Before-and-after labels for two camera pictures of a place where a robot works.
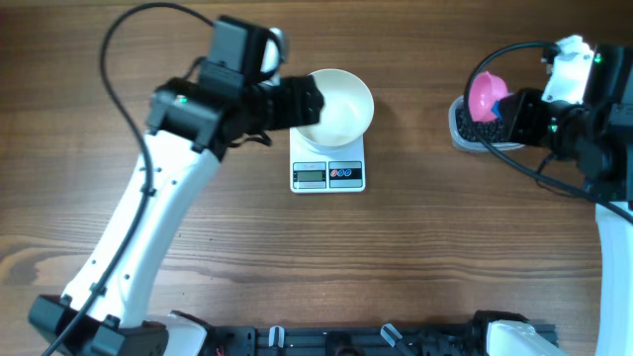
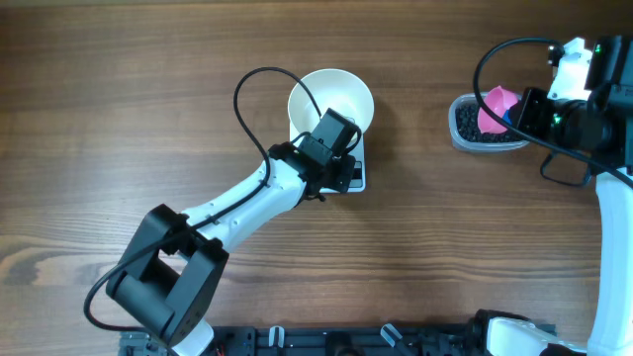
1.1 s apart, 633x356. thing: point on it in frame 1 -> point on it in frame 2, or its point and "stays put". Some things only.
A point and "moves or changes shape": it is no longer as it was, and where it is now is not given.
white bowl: [348, 112] stays put
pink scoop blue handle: [485, 92] moves or changes shape
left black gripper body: [281, 109] -> [341, 173]
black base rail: [404, 339] stays put
